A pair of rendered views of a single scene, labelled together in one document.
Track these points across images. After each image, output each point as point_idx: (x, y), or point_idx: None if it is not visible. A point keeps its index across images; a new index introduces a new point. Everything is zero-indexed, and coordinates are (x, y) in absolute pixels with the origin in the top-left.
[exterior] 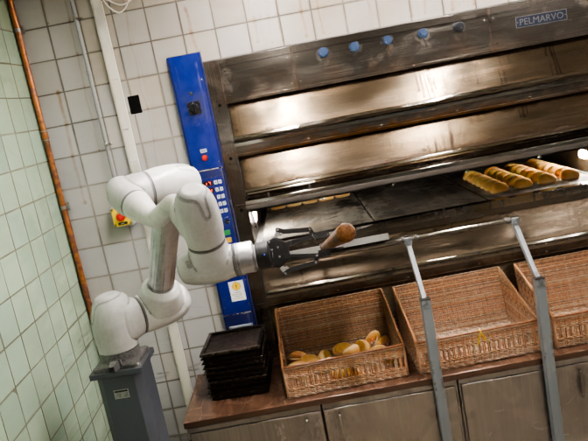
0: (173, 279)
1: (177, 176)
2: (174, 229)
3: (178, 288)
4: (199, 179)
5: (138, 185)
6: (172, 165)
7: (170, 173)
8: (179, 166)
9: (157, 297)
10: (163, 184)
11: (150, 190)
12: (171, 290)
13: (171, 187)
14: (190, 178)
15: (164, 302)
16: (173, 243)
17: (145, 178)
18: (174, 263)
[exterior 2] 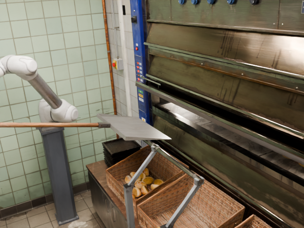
0: (54, 105)
1: (15, 63)
2: (32, 85)
3: (59, 109)
4: (27, 67)
5: (1, 62)
6: (19, 57)
7: (13, 61)
8: (21, 59)
9: (50, 109)
10: (9, 64)
11: (5, 65)
12: (55, 109)
13: (12, 67)
14: (20, 66)
15: (52, 112)
16: (38, 90)
17: (6, 60)
18: (47, 98)
